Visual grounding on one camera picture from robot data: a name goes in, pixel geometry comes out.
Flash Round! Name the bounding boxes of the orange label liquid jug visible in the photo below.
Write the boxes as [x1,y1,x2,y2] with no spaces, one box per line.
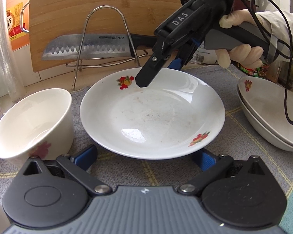
[6,0,31,52]

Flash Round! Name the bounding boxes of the kitchen knife black handle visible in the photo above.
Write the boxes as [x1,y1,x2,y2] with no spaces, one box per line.
[41,34,162,61]

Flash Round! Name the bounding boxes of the tall plastic bag roll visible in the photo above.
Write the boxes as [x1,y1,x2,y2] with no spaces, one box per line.
[0,0,25,102]

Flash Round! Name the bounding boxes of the person's right forearm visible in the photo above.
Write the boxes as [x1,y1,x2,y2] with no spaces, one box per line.
[256,10,293,61]

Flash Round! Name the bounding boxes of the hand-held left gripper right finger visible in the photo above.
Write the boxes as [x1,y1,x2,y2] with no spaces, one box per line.
[178,149,266,196]

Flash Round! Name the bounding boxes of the bamboo cutting board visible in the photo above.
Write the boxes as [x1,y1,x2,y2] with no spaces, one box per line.
[21,0,183,73]

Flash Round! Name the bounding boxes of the white printed bag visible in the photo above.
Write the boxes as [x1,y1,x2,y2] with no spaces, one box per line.
[193,43,221,66]

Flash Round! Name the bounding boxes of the green lid sauce jar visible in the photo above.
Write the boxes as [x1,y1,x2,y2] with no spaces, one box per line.
[238,62,270,78]

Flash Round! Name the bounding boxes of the black cable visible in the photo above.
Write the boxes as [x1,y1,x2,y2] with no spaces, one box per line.
[232,0,293,125]

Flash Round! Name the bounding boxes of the grey teal checked mat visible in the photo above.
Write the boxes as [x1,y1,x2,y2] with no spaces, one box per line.
[0,65,293,234]

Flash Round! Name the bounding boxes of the white bowl pink flower print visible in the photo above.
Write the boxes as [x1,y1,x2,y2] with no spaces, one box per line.
[0,88,74,168]

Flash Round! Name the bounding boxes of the white floral plates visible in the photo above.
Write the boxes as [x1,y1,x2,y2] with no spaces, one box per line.
[237,76,293,149]

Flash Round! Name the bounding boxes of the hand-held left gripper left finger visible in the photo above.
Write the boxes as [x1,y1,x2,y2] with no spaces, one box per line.
[22,144,111,197]

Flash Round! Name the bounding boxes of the white plate red flower print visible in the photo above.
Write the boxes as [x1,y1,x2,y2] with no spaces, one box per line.
[80,68,225,161]
[237,88,293,152]

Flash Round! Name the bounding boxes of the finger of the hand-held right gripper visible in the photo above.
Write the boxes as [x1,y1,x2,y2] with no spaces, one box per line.
[136,38,191,88]
[167,38,201,70]

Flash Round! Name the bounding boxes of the person's right hand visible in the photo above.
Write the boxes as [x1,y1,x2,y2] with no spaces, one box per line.
[215,9,265,69]

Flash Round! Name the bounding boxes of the dark red knife block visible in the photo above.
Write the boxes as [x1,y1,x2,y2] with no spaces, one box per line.
[234,0,255,12]

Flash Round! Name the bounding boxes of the metal wire rack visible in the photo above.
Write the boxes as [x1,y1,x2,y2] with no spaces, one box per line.
[65,7,149,90]

